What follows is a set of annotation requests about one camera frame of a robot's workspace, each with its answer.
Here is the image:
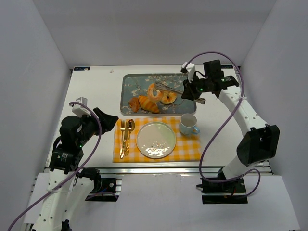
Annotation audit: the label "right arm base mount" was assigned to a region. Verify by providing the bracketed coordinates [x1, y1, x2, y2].
[196, 179, 248, 205]

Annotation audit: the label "brown bagel behind donut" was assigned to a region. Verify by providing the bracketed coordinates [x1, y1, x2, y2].
[160, 91, 177, 105]

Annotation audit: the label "gold spoon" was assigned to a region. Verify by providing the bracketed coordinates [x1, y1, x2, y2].
[125, 119, 135, 156]

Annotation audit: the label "glazed ring donut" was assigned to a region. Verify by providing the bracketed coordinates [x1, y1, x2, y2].
[147, 83, 164, 103]

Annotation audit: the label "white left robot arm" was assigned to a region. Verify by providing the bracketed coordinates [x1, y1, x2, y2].
[32, 107, 118, 231]

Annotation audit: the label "gold fork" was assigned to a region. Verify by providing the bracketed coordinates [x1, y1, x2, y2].
[120, 120, 126, 159]

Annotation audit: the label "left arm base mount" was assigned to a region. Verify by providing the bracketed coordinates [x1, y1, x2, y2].
[76, 168, 120, 202]

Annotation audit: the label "blue floral serving tray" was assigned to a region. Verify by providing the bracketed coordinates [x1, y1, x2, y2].
[120, 73, 197, 115]

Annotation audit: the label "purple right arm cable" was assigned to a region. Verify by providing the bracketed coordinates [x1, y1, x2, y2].
[185, 51, 261, 202]

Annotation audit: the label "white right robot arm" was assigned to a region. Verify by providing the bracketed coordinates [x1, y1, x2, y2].
[181, 60, 280, 186]

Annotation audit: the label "yellow checkered cloth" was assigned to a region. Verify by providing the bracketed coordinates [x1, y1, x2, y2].
[113, 117, 201, 163]

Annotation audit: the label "gold knife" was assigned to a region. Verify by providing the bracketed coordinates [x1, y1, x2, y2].
[120, 120, 131, 159]

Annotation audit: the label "small dark brown pastry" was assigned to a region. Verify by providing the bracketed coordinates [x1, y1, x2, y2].
[128, 97, 140, 113]

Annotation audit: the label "aluminium front rail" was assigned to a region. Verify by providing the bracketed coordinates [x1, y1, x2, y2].
[44, 166, 272, 175]

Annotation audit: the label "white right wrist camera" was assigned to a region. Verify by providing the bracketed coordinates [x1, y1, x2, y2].
[180, 62, 196, 83]

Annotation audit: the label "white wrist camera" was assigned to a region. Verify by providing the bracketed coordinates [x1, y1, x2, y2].
[180, 62, 196, 83]
[72, 97, 90, 117]

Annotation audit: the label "silver metal tongs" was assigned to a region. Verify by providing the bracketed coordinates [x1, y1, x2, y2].
[154, 81, 206, 105]

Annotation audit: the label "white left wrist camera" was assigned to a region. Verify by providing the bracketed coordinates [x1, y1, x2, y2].
[72, 97, 90, 117]

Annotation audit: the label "white round plate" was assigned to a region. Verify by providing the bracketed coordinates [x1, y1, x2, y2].
[136, 122, 177, 159]

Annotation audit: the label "striped golden croissant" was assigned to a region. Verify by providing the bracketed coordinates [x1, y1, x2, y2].
[138, 95, 159, 113]

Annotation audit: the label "white mug blue handle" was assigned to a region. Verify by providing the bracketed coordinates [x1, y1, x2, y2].
[179, 114, 200, 135]

